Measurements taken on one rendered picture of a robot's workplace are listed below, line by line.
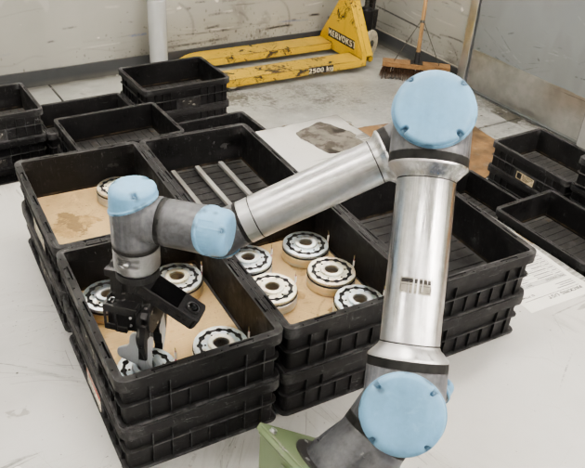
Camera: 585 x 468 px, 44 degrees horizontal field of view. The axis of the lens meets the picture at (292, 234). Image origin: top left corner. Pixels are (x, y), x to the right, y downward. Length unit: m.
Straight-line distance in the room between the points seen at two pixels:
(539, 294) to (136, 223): 1.09
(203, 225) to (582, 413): 0.88
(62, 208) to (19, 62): 2.94
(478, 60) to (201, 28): 1.83
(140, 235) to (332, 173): 0.32
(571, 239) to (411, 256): 1.79
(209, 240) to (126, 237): 0.13
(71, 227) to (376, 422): 0.96
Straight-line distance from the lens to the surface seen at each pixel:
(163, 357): 1.31
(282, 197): 1.18
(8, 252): 1.91
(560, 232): 2.79
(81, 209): 1.79
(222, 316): 1.43
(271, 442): 1.17
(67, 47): 4.74
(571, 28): 4.44
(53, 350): 1.59
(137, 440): 1.29
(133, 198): 1.09
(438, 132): 1.01
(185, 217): 1.08
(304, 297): 1.49
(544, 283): 1.91
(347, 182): 1.17
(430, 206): 1.02
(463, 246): 1.73
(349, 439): 1.16
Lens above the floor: 1.75
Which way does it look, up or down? 33 degrees down
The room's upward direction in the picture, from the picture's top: 4 degrees clockwise
